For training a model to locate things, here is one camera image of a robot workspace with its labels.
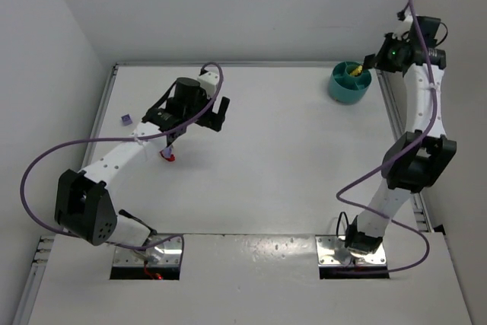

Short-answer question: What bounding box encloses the red round lego plate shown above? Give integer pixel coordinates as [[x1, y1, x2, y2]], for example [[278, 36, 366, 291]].
[[160, 151, 176, 161]]

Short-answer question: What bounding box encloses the metal base plate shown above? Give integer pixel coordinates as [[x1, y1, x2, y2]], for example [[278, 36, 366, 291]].
[[315, 235, 387, 268], [112, 234, 185, 269]]

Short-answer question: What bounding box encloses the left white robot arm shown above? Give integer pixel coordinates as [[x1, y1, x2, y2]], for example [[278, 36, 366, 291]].
[[55, 71, 230, 247]]

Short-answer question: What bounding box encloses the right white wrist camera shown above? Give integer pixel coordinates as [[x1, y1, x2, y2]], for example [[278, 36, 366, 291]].
[[393, 10, 413, 40]]

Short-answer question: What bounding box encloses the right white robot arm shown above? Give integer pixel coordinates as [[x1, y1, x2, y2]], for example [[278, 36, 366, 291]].
[[345, 16, 457, 254]]

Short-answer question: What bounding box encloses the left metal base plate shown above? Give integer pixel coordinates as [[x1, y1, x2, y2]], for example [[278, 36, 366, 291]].
[[112, 234, 185, 269]]

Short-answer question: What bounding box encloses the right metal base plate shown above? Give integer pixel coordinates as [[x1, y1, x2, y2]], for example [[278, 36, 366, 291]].
[[315, 235, 387, 268]]

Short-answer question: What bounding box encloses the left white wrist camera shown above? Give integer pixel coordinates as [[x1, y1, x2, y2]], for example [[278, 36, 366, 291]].
[[196, 70, 220, 98]]

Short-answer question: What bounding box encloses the yellow lego brick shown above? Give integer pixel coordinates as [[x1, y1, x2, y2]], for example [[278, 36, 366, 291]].
[[349, 65, 362, 77]]

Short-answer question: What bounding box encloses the small purple lego brick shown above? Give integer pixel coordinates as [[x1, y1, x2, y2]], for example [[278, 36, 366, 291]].
[[121, 114, 132, 126]]

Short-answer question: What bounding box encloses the teal divided round container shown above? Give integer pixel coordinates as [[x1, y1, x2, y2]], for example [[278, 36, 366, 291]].
[[328, 62, 372, 104]]

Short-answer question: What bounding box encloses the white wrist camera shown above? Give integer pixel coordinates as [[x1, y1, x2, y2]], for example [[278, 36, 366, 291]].
[[393, 10, 413, 40], [196, 70, 220, 98]]

